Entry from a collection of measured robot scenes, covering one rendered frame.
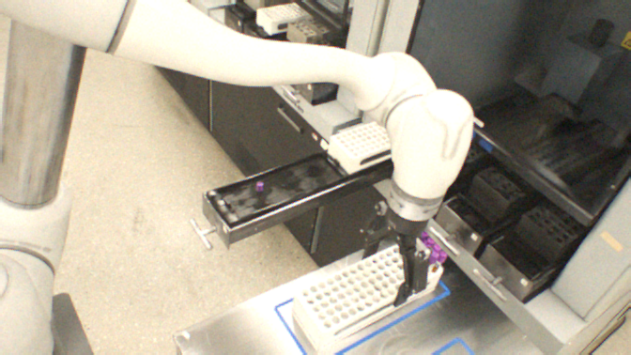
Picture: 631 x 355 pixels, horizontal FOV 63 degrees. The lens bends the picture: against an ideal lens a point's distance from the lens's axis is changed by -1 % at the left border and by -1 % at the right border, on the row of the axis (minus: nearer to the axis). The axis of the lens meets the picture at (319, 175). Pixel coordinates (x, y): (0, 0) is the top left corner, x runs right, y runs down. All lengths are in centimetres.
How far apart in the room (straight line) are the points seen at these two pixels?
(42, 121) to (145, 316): 123
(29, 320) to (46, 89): 37
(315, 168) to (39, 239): 66
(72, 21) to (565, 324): 114
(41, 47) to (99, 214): 159
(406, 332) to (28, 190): 72
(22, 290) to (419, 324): 70
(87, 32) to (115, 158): 203
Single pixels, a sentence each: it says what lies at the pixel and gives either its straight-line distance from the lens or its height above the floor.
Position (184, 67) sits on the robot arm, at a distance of 62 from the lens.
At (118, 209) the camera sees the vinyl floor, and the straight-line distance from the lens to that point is 235.
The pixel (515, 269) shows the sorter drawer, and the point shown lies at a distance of 127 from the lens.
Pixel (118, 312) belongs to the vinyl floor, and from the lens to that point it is 203.
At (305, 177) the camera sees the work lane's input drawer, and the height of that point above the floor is 80.
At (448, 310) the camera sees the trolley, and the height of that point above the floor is 82.
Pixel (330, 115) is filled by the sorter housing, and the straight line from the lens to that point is 164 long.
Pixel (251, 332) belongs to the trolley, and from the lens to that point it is 100.
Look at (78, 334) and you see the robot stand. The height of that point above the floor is 70.
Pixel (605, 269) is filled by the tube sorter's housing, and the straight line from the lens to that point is 125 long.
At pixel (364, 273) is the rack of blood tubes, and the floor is 87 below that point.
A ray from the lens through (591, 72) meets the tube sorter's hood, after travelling 111.
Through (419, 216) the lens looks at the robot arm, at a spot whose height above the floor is 110.
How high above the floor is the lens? 168
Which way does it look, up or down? 42 degrees down
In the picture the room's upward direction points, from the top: 10 degrees clockwise
